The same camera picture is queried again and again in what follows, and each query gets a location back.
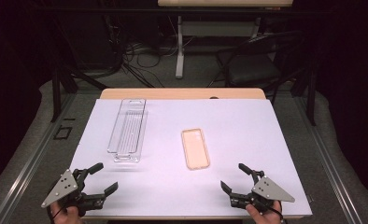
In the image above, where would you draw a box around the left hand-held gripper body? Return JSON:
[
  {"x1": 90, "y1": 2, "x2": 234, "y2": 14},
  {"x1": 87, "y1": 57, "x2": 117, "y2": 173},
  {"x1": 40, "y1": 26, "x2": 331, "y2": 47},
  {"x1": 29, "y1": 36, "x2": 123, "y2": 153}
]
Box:
[{"x1": 41, "y1": 167, "x2": 106, "y2": 217}]

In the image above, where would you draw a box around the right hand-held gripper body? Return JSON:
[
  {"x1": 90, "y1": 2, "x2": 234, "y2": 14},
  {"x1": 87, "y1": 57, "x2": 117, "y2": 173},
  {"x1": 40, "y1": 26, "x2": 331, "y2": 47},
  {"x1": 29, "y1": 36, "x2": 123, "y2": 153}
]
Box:
[{"x1": 229, "y1": 174, "x2": 296, "y2": 215}]

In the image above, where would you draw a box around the beige phone case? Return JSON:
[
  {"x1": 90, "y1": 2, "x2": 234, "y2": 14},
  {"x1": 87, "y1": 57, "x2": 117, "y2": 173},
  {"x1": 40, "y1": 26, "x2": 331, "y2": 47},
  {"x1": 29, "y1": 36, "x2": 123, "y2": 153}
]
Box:
[{"x1": 180, "y1": 127, "x2": 211, "y2": 171}]

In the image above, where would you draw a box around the clear plastic rack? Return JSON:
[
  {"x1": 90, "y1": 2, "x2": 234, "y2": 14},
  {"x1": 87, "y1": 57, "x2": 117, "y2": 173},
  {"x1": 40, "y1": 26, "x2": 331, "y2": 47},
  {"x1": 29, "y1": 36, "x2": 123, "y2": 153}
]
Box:
[{"x1": 106, "y1": 98, "x2": 149, "y2": 163}]

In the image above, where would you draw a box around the person's right hand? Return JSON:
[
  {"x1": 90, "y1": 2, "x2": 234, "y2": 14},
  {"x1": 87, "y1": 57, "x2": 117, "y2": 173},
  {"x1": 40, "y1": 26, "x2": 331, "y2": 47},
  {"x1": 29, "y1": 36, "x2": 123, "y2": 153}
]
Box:
[{"x1": 246, "y1": 200, "x2": 283, "y2": 224}]

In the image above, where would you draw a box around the person's left hand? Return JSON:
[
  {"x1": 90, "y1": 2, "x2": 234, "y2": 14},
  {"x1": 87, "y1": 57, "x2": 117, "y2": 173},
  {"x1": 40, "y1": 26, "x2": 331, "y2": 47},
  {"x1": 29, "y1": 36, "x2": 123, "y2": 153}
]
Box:
[{"x1": 50, "y1": 200, "x2": 87, "y2": 224}]

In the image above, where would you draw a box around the black metal stand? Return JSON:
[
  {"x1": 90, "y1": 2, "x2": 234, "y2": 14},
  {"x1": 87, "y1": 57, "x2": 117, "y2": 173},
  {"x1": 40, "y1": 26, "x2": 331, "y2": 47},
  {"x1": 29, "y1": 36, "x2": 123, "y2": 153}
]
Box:
[
  {"x1": 48, "y1": 15, "x2": 110, "y2": 123},
  {"x1": 290, "y1": 59, "x2": 318, "y2": 127}
]

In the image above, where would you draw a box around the black chair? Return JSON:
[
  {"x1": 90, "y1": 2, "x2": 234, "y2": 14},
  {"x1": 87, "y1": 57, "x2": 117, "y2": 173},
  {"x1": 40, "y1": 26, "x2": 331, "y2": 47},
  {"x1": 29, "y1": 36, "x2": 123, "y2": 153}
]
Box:
[{"x1": 207, "y1": 31, "x2": 307, "y2": 91}]

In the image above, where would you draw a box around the wooden table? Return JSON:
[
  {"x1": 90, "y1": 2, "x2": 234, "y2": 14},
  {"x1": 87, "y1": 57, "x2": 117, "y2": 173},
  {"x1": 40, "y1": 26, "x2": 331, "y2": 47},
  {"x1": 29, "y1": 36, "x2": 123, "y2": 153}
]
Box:
[{"x1": 62, "y1": 88, "x2": 314, "y2": 221}]

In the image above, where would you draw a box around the white-legged desk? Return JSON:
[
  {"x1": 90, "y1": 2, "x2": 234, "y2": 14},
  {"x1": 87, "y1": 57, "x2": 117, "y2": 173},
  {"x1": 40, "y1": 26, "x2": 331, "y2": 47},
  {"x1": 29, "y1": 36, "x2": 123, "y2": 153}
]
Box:
[{"x1": 157, "y1": 0, "x2": 294, "y2": 79}]

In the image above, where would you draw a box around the black horizontal bar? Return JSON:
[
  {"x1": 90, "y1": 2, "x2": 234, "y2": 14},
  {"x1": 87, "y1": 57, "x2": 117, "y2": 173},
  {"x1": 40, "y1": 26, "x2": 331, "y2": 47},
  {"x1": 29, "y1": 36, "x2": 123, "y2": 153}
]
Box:
[{"x1": 32, "y1": 7, "x2": 333, "y2": 16}]

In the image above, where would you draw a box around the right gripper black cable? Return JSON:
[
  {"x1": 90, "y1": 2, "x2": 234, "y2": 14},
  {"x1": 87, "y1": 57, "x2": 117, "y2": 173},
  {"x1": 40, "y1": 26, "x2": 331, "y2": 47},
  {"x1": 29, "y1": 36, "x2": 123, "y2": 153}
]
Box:
[{"x1": 259, "y1": 200, "x2": 284, "y2": 224}]

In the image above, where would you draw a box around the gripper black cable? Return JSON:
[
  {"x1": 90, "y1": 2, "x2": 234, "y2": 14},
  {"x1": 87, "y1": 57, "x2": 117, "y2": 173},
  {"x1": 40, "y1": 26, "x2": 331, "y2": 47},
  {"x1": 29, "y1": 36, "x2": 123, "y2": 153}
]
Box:
[
  {"x1": 259, "y1": 200, "x2": 284, "y2": 224},
  {"x1": 49, "y1": 205, "x2": 65, "y2": 224}
]

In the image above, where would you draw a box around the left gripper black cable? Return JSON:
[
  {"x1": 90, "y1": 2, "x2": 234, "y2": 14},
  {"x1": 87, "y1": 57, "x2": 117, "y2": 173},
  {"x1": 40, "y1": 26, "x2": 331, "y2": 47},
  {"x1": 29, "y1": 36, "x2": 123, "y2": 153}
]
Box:
[{"x1": 49, "y1": 205, "x2": 65, "y2": 224}]

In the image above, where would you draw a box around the metal floor rail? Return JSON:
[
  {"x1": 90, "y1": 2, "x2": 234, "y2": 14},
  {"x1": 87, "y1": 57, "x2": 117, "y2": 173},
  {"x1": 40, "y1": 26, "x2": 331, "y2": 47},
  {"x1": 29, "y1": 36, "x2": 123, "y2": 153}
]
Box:
[
  {"x1": 0, "y1": 92, "x2": 78, "y2": 224},
  {"x1": 292, "y1": 95, "x2": 365, "y2": 224}
]

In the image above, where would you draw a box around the bundle of floor cables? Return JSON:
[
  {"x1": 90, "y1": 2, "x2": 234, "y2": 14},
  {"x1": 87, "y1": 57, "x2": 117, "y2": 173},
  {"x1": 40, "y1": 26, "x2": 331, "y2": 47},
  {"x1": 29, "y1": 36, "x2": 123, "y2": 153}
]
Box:
[{"x1": 102, "y1": 13, "x2": 177, "y2": 89}]

